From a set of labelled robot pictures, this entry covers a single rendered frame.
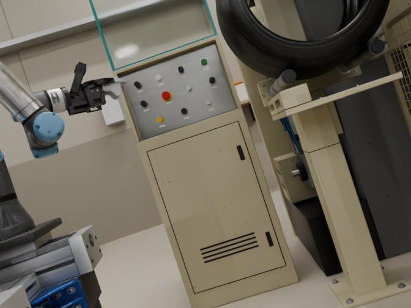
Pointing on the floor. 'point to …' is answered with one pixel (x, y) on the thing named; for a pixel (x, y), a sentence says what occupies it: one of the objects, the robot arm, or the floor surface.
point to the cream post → (329, 168)
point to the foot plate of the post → (341, 293)
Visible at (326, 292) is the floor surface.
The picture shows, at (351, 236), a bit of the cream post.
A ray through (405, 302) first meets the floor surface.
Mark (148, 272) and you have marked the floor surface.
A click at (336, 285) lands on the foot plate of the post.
